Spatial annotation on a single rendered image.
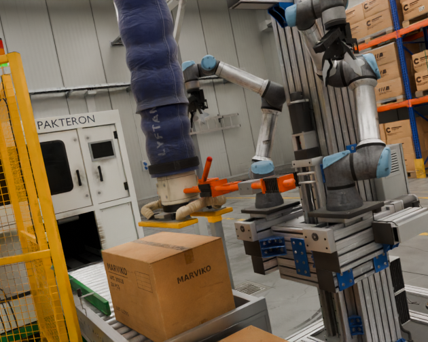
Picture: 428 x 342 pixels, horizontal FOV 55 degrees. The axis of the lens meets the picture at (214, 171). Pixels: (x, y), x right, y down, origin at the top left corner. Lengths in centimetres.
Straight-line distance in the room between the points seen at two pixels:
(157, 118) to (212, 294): 88
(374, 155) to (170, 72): 89
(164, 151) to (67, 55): 967
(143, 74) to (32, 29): 964
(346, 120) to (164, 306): 120
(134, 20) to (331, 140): 101
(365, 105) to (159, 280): 115
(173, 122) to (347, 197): 77
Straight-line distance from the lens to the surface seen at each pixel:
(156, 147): 173
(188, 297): 197
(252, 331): 199
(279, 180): 130
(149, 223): 181
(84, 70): 1128
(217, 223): 259
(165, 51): 177
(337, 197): 174
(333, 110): 199
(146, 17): 180
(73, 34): 1151
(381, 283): 225
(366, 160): 171
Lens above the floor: 138
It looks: 3 degrees down
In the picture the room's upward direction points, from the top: 11 degrees counter-clockwise
